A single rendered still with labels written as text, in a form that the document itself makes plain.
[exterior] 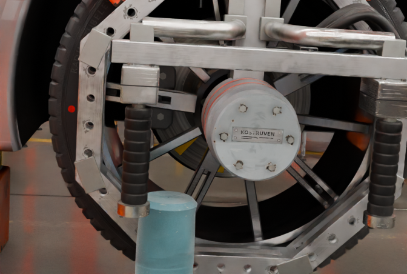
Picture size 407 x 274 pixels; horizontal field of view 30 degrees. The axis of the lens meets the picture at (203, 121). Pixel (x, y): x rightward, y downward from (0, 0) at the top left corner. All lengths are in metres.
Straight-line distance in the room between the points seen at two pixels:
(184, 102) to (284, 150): 0.29
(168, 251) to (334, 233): 0.31
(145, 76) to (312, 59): 0.23
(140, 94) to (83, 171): 0.28
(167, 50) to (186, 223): 0.28
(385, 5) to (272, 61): 0.37
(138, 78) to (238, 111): 0.17
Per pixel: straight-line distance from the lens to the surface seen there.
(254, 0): 1.22
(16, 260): 3.02
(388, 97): 1.04
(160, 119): 1.45
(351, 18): 1.12
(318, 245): 1.30
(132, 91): 0.99
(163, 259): 1.15
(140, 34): 1.02
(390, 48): 1.07
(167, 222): 1.13
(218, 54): 1.02
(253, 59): 1.03
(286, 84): 1.34
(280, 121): 1.09
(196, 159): 1.51
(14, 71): 1.40
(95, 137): 1.23
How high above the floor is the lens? 1.05
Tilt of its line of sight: 10 degrees down
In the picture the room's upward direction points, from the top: 4 degrees clockwise
